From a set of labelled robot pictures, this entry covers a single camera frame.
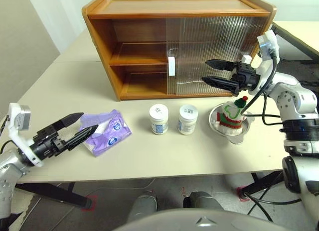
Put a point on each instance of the wooden cabinet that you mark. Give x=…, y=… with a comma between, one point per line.
x=149, y=8

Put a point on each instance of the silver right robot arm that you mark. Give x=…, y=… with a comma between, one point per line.
x=296, y=94

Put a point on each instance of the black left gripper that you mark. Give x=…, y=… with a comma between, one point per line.
x=47, y=145

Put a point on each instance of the dark grey rounded shape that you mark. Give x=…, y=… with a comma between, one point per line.
x=143, y=207
x=202, y=201

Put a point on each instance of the purple tissue pack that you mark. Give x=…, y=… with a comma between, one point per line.
x=109, y=134

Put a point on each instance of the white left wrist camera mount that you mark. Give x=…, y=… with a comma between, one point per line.
x=13, y=121

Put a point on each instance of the black table leg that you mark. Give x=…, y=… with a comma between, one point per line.
x=264, y=185
x=57, y=193

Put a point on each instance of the ribbed glass sliding door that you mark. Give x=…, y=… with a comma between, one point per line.
x=175, y=34
x=258, y=34

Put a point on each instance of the grey robot torso shell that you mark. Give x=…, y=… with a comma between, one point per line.
x=199, y=221

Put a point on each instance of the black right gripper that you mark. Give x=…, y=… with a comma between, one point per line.
x=246, y=76

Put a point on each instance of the white plastic bottle blue label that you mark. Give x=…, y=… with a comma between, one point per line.
x=188, y=120
x=159, y=119

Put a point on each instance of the knitted white red green toy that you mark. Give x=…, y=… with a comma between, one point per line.
x=230, y=121

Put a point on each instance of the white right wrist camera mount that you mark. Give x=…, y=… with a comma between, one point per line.
x=268, y=41

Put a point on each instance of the red floor tape mark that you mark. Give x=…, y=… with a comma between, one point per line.
x=241, y=195

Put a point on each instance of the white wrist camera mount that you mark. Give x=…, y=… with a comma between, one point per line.
x=268, y=41
x=13, y=121

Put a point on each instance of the silver metal bowl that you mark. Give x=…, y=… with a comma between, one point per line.
x=239, y=139

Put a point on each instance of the black side table frame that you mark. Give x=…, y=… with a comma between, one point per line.
x=299, y=45

